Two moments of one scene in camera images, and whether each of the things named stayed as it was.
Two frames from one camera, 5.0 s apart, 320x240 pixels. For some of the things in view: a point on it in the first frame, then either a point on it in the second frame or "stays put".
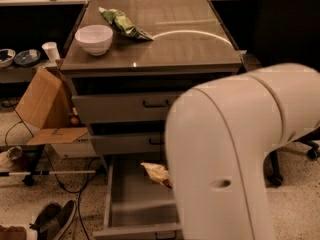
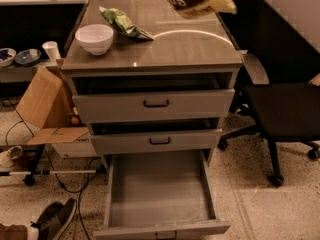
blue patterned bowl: [27, 58] stays put
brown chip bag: [159, 174] -> [197, 0]
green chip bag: [122, 23] stays put
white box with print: [81, 148] stays put
